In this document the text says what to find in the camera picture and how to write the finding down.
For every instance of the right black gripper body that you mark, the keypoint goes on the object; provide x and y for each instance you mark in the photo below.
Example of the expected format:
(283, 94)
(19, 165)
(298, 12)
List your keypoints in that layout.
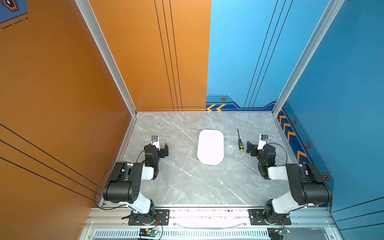
(254, 149)

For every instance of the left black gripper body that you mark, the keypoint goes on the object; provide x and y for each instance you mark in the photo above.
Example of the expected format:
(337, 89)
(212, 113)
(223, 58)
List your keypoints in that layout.
(161, 150)

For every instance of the black yellow screwdriver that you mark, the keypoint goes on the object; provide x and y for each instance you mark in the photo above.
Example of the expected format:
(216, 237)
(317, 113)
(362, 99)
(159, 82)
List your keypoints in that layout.
(240, 143)

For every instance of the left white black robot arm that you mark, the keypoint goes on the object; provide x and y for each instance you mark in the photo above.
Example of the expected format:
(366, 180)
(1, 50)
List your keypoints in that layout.
(124, 184)

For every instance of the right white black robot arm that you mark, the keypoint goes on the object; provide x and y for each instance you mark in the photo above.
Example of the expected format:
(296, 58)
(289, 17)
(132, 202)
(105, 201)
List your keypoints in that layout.
(307, 185)

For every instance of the white plastic bin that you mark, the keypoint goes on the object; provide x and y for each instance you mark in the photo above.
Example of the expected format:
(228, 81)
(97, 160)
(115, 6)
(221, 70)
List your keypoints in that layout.
(210, 147)

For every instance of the right green circuit board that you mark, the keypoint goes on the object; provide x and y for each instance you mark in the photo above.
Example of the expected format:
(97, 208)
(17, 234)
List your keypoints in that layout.
(277, 233)

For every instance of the green circuit board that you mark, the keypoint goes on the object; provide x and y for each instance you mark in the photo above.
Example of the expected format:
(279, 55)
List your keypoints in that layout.
(148, 233)
(277, 233)

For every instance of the left green circuit board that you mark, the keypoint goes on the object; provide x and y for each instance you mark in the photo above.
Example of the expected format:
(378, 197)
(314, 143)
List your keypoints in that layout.
(148, 233)

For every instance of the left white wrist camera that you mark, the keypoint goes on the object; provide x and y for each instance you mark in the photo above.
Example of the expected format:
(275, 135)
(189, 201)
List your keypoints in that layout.
(155, 141)

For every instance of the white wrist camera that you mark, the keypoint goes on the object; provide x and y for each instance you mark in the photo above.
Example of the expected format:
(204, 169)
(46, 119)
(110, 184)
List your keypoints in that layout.
(155, 141)
(262, 141)

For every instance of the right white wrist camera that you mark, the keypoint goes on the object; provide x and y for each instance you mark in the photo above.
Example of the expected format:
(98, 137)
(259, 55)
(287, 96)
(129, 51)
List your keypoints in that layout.
(262, 141)

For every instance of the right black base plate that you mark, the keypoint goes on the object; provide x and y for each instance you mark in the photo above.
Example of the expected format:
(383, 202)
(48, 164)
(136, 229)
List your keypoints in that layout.
(260, 217)

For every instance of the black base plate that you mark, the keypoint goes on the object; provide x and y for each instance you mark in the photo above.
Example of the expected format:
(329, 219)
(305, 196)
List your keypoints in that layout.
(150, 219)
(260, 217)

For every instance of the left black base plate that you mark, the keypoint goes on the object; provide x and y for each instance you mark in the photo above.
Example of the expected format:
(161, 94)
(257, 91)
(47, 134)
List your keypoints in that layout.
(150, 219)

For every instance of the front aluminium rail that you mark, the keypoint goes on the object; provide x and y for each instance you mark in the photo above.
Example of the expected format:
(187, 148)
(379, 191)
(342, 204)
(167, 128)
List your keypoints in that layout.
(210, 223)

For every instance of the left aluminium frame post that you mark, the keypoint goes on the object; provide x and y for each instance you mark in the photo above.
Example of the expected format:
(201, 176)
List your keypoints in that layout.
(101, 42)

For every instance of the aluminium frame post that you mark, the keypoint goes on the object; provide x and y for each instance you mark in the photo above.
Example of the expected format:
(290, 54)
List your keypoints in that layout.
(101, 42)
(317, 36)

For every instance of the right aluminium frame post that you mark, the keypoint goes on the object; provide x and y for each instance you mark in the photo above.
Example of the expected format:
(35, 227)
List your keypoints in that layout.
(317, 36)

